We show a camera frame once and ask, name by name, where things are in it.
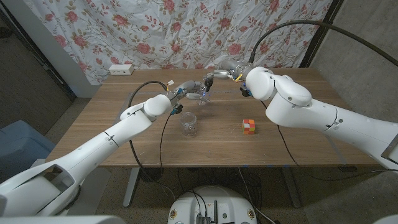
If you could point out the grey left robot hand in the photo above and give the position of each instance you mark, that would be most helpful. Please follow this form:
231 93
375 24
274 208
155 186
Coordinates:
189 88

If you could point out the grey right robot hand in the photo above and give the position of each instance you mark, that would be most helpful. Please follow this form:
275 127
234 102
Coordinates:
233 67

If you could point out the small clear vial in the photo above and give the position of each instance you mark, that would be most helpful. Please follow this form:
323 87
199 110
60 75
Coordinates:
205 100

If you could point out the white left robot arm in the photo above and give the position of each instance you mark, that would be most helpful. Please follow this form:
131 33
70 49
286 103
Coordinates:
93 149

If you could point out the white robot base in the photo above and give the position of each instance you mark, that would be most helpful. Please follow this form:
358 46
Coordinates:
230 205

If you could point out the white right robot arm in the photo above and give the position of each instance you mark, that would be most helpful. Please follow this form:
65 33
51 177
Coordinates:
311 112

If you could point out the clear glass cup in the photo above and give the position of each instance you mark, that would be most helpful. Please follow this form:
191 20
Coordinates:
188 124

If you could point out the Rubik's cube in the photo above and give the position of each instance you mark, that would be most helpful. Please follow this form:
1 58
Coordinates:
248 127

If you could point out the floral backdrop cloth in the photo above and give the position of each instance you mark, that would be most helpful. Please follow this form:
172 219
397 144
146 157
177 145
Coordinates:
155 31

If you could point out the white power strip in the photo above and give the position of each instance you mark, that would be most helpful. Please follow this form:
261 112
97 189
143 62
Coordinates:
121 69

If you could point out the black backdrop stand pole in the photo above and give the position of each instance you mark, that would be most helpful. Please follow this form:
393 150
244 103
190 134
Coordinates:
311 49

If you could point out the grey table leg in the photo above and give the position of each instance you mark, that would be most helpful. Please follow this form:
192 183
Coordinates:
130 189
292 189

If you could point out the blue storage bin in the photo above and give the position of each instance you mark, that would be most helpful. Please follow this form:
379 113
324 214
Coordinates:
18 146

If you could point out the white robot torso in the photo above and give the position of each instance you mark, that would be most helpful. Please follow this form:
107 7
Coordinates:
62 220

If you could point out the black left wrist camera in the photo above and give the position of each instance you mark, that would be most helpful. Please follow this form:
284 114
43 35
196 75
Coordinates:
178 109

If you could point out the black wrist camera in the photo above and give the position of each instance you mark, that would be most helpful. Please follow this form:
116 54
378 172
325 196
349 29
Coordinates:
178 109
245 91

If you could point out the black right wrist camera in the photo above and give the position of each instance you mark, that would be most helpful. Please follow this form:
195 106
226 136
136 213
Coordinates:
245 91

